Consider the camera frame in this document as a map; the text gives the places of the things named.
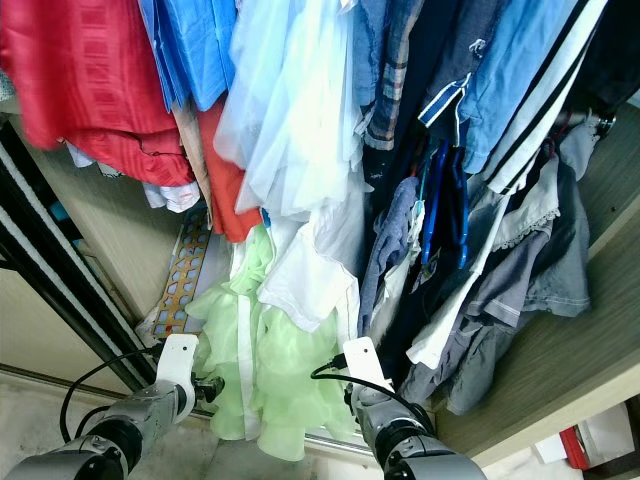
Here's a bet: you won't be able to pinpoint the pale green ruffled garment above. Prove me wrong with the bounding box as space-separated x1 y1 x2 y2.
185 225 346 461

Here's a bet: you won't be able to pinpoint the colourful dotted strip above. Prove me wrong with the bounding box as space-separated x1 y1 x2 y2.
150 205 211 336

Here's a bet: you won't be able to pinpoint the white t-shirt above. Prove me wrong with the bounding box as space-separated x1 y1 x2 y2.
255 210 361 331

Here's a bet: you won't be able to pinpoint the grey-blue garment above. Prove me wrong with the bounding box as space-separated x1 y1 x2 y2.
358 178 421 336

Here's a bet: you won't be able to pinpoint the grey shorts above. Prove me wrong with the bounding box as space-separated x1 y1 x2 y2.
400 150 593 416

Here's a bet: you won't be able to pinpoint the blue clothes hanger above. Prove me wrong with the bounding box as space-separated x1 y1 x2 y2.
420 140 451 271
450 145 471 271

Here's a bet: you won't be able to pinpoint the orange-red garment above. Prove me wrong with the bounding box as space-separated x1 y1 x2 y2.
195 100 261 244

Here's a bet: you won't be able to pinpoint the wooden wardrobe shelf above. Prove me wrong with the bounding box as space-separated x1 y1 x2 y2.
435 100 640 466

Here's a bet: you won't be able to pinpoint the small red box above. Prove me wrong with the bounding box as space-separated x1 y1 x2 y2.
558 428 591 471

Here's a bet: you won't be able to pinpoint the pale blue sheer garment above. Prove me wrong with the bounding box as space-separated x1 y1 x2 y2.
215 0 371 221

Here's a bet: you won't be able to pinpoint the dark plaid shirt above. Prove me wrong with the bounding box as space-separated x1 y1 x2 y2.
360 0 441 151

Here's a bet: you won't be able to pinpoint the blue satin garment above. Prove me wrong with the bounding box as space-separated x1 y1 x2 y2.
138 0 241 111

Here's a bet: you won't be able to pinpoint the red hanging garment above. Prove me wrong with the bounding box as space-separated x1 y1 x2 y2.
0 0 196 188

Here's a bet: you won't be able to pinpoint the white black striped garment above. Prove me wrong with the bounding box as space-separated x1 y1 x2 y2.
480 0 623 196

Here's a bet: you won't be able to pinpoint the blue denim shirt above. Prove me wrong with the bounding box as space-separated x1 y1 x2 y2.
460 0 586 171

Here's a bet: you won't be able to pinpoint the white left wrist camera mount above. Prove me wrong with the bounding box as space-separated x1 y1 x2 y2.
157 333 199 387

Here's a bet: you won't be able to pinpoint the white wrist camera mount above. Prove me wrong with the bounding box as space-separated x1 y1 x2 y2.
342 337 394 387
157 333 199 387

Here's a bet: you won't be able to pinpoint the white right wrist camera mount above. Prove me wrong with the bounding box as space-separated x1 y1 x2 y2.
342 337 394 387

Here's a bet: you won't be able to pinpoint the black sliding door frame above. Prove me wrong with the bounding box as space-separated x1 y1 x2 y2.
0 140 161 396

